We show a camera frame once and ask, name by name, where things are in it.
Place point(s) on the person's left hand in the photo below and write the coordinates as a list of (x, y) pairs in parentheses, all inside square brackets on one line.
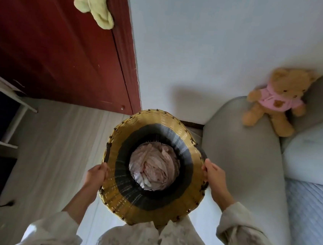
[(94, 177)]

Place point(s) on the person's right hand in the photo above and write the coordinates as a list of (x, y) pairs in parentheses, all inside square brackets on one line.
[(218, 184)]

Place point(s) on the person's right thumb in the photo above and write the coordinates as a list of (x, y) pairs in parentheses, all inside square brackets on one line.
[(212, 165)]

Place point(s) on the person's left thumb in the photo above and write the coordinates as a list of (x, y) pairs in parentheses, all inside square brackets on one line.
[(104, 169)]

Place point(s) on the yellow and black woven basket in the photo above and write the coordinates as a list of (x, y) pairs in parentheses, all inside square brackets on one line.
[(118, 205)]

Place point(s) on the person's right forearm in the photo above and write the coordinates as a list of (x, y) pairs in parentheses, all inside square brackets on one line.
[(229, 204)]

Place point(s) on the person's left forearm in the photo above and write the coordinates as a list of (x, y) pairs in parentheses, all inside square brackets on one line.
[(79, 203)]

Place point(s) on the crumpled pinkish laundry cloth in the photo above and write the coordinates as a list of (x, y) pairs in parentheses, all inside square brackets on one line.
[(154, 166)]

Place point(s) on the white floral pyjama top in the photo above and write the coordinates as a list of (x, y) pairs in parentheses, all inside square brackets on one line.
[(148, 243)]

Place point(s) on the brown teddy bear pink hoodie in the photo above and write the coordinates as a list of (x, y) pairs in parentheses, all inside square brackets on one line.
[(279, 98)]

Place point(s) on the light blue pillow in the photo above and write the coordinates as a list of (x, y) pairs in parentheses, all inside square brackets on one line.
[(314, 157)]

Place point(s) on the blue quilted mattress cover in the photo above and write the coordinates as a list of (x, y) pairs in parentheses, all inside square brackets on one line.
[(312, 223)]

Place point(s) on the white metal shelf rack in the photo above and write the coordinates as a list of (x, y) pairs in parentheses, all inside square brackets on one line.
[(12, 93)]

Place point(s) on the dark red wooden door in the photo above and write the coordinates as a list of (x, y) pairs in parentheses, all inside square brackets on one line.
[(49, 40)]

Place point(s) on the pale yellow towel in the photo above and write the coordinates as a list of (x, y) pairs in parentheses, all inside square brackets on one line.
[(96, 6)]

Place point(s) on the grey upholstered bed frame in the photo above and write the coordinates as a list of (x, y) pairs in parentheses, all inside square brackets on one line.
[(241, 152)]

